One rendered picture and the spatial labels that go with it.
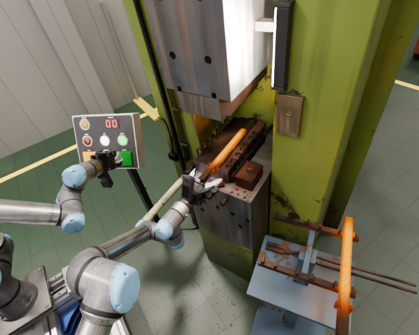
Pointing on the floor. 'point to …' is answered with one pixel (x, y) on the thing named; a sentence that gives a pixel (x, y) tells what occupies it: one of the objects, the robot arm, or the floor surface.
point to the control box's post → (141, 191)
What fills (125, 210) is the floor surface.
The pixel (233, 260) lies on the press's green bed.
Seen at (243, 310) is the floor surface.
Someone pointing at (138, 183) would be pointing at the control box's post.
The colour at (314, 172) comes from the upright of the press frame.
